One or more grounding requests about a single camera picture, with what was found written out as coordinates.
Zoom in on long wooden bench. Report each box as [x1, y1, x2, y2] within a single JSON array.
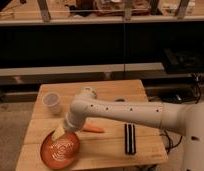
[[0, 62, 164, 77]]

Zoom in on orange ceramic bowl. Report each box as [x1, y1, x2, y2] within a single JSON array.
[[40, 132, 80, 170]]

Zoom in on black power cable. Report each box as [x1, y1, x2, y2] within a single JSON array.
[[161, 129, 184, 151]]

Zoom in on wooden table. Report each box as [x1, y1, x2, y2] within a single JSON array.
[[16, 80, 168, 171]]

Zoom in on black vertical pole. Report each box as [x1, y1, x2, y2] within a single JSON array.
[[122, 22, 126, 80]]

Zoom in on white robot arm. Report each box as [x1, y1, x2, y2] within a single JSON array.
[[52, 87, 204, 171]]

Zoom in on orange toy carrot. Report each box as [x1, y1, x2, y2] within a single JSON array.
[[82, 124, 105, 133]]

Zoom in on yellow foam gripper tip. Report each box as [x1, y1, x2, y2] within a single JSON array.
[[52, 126, 65, 141]]

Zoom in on translucent plastic cup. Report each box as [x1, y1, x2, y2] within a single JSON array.
[[42, 92, 61, 115]]

